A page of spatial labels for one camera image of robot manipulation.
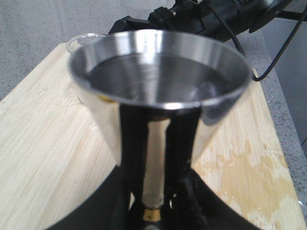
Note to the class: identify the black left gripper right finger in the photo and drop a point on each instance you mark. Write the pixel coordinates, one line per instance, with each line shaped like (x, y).
(194, 206)

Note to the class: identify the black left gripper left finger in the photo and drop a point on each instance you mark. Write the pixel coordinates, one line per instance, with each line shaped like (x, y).
(108, 207)

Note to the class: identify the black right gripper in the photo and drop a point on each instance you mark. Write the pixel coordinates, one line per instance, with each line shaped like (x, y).
(185, 16)

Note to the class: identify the steel double jigger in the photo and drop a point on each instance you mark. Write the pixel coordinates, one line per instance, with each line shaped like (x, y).
(158, 97)

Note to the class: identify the glass beaker with liquid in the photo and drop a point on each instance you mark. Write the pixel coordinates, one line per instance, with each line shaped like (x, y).
(83, 40)

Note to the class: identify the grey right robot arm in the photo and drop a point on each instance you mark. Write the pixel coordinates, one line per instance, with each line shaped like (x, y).
(255, 13)

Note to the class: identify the wooden cutting board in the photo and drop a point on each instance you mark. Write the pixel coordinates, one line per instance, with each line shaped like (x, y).
(53, 157)

